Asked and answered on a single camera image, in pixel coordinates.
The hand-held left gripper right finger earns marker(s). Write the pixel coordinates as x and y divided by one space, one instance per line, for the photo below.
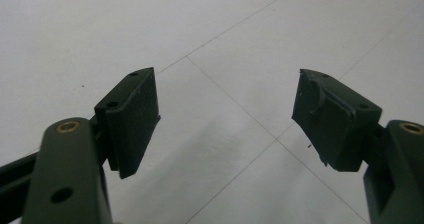
333 124

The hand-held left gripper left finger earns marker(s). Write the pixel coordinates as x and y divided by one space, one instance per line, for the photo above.
130 117

